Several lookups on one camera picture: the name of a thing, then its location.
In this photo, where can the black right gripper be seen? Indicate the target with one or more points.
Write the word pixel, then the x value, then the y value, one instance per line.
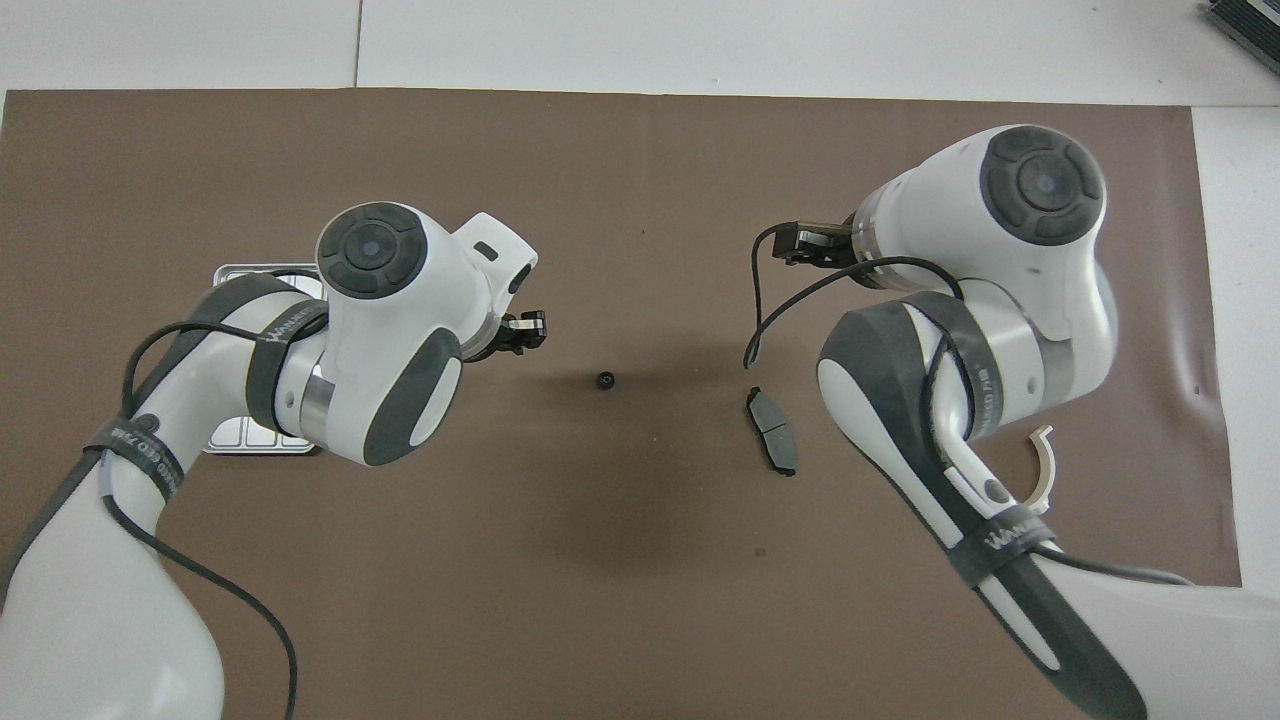
pixel 842 246

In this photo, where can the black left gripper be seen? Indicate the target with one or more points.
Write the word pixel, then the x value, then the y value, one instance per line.
pixel 495 340

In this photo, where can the small black bearing gear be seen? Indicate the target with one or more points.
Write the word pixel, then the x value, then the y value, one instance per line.
pixel 605 381

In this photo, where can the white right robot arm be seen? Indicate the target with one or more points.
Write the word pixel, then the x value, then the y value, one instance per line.
pixel 1000 250

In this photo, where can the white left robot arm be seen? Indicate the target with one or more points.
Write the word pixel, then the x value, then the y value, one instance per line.
pixel 390 300

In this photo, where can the silver metal tray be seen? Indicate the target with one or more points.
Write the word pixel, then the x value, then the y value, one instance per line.
pixel 240 440

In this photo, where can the long grey brake pad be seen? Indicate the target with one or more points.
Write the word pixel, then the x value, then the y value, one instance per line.
pixel 772 425

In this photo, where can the brown table mat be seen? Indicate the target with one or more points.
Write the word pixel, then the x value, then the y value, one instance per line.
pixel 620 560

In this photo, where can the dark ribbed device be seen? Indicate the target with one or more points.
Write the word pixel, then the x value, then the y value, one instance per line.
pixel 1250 25

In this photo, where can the white curved plastic bracket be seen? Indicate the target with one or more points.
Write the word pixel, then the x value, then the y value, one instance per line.
pixel 1046 470

